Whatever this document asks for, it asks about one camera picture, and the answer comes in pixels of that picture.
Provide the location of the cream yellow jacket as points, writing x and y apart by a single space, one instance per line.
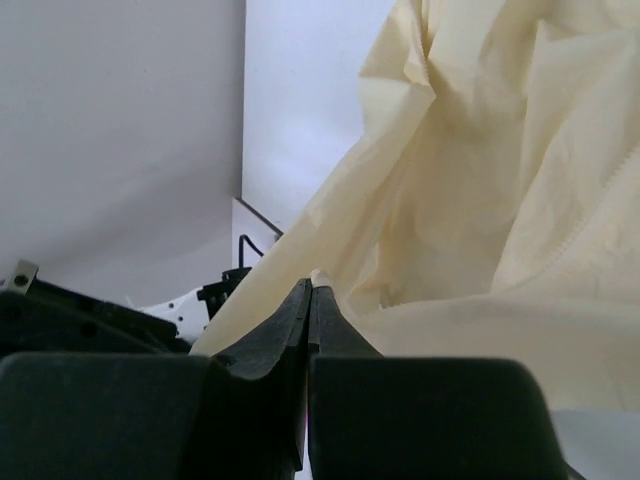
491 206

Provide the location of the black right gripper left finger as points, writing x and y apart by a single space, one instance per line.
235 415

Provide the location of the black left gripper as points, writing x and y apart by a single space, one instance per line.
39 316

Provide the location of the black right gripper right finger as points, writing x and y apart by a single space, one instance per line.
377 417

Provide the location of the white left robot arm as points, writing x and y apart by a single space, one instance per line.
191 313

